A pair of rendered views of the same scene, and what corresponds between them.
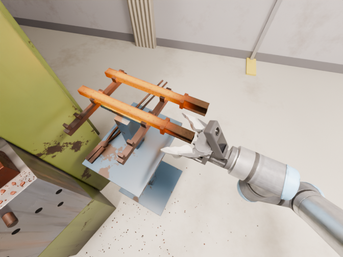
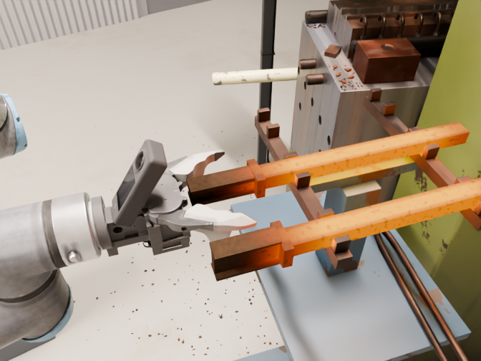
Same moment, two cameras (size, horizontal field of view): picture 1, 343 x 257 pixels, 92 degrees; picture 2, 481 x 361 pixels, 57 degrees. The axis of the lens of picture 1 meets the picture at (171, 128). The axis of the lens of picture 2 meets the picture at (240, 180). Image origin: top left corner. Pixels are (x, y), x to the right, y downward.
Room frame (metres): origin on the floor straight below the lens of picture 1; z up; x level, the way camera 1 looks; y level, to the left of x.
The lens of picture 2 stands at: (0.59, -0.32, 1.45)
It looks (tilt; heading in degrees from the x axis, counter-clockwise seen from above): 43 degrees down; 135
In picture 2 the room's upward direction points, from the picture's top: straight up
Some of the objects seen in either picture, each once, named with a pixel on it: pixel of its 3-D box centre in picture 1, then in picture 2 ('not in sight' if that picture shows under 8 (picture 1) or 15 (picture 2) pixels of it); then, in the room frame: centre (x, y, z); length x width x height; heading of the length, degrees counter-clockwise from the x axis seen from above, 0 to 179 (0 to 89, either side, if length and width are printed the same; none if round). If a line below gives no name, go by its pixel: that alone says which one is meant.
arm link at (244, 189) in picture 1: (258, 186); (26, 298); (0.12, -0.29, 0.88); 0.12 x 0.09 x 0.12; 78
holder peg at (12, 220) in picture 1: (10, 219); (314, 79); (0.02, 0.50, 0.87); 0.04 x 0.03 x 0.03; 52
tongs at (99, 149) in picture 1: (132, 114); (418, 297); (0.51, 0.20, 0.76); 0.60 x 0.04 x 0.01; 147
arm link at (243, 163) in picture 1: (239, 160); (80, 229); (0.17, -0.20, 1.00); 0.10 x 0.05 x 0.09; 153
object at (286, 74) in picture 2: not in sight; (273, 75); (-0.34, 0.78, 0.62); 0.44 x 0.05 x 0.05; 52
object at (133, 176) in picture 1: (136, 143); (335, 263); (0.35, 0.17, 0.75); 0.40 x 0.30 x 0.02; 152
